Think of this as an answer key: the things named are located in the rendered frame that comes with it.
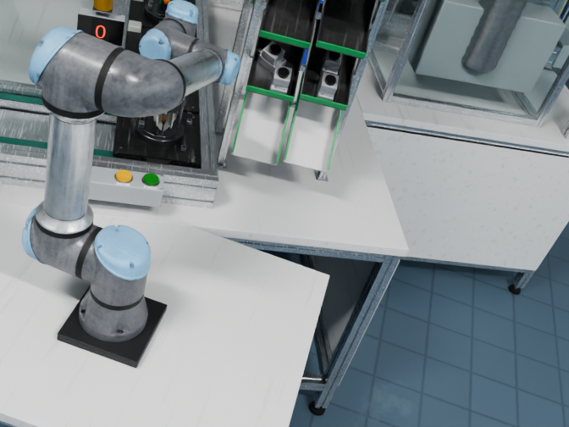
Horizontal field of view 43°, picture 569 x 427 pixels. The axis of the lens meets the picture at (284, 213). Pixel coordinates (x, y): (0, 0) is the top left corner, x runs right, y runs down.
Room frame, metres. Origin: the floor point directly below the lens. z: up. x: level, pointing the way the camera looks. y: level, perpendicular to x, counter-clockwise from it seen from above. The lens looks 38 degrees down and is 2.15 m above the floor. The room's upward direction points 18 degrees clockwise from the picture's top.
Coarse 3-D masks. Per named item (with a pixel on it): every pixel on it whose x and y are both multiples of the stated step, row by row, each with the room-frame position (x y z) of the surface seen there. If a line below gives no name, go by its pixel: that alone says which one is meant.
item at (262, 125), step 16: (256, 96) 1.78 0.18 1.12; (240, 112) 1.70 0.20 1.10; (256, 112) 1.75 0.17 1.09; (272, 112) 1.76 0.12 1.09; (288, 112) 1.74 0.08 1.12; (240, 128) 1.70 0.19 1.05; (256, 128) 1.71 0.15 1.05; (272, 128) 1.73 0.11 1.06; (240, 144) 1.67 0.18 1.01; (256, 144) 1.68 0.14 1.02; (272, 144) 1.70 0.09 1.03; (256, 160) 1.66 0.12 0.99; (272, 160) 1.67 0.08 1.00
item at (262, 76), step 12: (288, 48) 1.83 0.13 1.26; (300, 48) 1.84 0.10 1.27; (252, 60) 1.73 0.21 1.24; (288, 60) 1.79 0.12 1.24; (300, 60) 1.78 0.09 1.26; (252, 72) 1.72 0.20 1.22; (264, 72) 1.73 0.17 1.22; (252, 84) 1.69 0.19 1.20; (264, 84) 1.70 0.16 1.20; (276, 96) 1.67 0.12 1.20; (288, 96) 1.67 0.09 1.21
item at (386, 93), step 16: (416, 16) 2.48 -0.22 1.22; (416, 32) 2.49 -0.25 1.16; (400, 48) 2.50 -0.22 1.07; (368, 64) 2.74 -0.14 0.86; (400, 64) 2.48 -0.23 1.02; (560, 80) 2.68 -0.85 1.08; (384, 96) 2.48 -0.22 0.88; (400, 96) 2.51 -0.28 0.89; (448, 112) 2.56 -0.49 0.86; (464, 112) 2.58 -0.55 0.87; (480, 112) 2.60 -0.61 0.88; (496, 112) 2.64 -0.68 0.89; (544, 112) 2.69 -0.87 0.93
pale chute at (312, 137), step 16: (304, 112) 1.80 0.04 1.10; (320, 112) 1.82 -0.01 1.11; (336, 112) 1.83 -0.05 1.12; (304, 128) 1.77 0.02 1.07; (320, 128) 1.79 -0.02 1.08; (336, 128) 1.77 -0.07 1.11; (288, 144) 1.69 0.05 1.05; (304, 144) 1.74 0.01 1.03; (320, 144) 1.76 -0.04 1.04; (288, 160) 1.70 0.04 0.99; (304, 160) 1.71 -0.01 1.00; (320, 160) 1.73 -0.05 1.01
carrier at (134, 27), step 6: (132, 24) 2.20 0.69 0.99; (138, 24) 2.21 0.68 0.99; (132, 30) 2.18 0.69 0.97; (138, 30) 2.19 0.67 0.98; (144, 30) 2.21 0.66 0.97; (132, 36) 2.15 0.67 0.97; (138, 36) 2.16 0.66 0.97; (126, 42) 2.10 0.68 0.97; (132, 42) 2.11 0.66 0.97; (138, 42) 2.12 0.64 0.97; (126, 48) 2.06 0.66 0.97; (132, 48) 2.07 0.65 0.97; (138, 48) 2.08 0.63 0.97
